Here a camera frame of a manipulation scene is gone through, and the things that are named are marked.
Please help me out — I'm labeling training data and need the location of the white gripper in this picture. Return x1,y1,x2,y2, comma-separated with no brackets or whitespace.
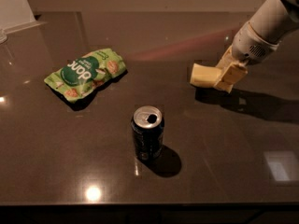
213,21,278,93

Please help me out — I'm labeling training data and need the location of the yellow sponge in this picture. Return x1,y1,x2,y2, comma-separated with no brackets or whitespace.
190,63,221,88

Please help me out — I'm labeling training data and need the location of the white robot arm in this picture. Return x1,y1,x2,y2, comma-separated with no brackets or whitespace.
213,0,299,92

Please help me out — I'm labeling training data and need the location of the dark blue pepsi can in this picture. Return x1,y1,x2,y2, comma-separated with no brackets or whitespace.
131,105,164,161

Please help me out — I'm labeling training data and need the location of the green snack bag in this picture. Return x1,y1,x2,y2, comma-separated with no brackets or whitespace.
44,49,126,104

